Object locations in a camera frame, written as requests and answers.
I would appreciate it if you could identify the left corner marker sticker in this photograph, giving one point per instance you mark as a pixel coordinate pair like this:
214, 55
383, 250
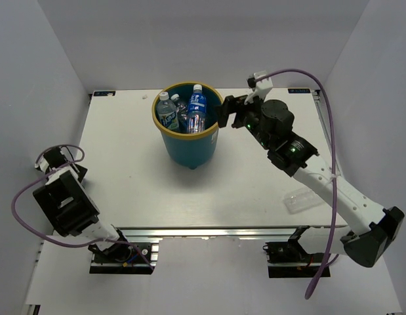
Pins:
103, 93

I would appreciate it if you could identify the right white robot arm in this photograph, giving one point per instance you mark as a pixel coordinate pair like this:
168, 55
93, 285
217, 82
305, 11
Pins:
371, 227

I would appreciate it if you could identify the teal bin with yellow rim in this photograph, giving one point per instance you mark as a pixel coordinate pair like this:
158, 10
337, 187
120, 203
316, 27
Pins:
192, 150

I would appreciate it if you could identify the Aquafina clear water bottle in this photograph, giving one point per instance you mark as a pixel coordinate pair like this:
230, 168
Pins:
181, 109

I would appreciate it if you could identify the right corner marker sticker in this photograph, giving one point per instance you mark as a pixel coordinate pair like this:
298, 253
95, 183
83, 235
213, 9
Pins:
299, 90

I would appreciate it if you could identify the clear bottle dark blue label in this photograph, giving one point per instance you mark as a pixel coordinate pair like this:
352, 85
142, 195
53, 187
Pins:
197, 110

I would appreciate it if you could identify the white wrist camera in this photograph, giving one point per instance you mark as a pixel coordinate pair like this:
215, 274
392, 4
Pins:
42, 164
260, 85

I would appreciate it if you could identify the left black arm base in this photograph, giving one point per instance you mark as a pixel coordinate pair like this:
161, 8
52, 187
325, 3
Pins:
140, 262

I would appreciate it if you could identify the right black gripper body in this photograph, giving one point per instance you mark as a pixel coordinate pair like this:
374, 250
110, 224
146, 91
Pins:
252, 109

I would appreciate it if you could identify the crushed clear unlabelled bottle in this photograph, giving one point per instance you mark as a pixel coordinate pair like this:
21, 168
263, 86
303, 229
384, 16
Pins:
301, 200

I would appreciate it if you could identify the corner marker sticker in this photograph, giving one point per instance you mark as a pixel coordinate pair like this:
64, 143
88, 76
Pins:
299, 90
103, 93

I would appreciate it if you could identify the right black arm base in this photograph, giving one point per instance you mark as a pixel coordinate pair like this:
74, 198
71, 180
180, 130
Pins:
287, 259

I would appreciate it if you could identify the aluminium front rail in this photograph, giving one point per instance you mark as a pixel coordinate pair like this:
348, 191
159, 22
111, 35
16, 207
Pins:
280, 233

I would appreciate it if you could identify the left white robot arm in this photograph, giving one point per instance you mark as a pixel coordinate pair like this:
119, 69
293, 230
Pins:
70, 210

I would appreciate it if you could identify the clear bottle green white label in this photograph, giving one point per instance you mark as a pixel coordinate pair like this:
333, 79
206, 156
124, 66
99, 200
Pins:
166, 111

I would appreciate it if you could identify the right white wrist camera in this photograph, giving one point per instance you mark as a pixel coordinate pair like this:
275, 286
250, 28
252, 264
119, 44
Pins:
260, 85

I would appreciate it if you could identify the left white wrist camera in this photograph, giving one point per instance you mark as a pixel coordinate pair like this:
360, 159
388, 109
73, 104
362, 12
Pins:
42, 164

